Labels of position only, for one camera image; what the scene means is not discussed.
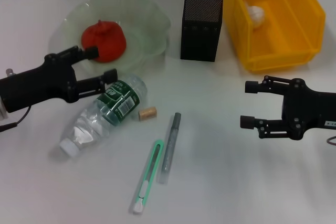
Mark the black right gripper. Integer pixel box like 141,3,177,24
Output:
240,75,336,141

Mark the green utility knife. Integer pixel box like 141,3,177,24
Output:
128,140,165,215

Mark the white paper ball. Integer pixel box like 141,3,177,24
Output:
245,1,266,29

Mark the yellow plastic bin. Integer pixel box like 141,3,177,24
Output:
222,0,326,72

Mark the green glass fruit plate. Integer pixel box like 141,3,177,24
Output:
49,0,171,74

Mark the clear bottle with green label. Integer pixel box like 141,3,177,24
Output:
59,74,148,158

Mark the black mesh pen holder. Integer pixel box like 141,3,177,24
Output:
180,0,224,62

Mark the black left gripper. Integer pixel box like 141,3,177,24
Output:
0,45,118,113

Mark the gray pen in clear sleeve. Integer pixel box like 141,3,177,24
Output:
156,112,182,185

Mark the left wrist cable with plug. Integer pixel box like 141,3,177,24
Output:
0,104,33,133

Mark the beige eraser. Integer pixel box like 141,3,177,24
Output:
138,106,158,120

